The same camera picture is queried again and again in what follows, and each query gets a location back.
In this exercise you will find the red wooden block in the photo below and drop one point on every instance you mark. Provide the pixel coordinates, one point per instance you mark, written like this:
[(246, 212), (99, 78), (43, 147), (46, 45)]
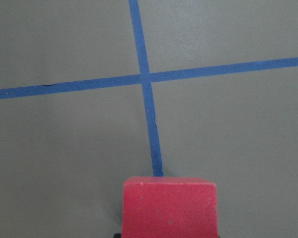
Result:
[(169, 207)]

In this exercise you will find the blue tape line crosswise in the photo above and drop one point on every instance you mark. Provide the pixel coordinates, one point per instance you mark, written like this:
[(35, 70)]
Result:
[(64, 87)]

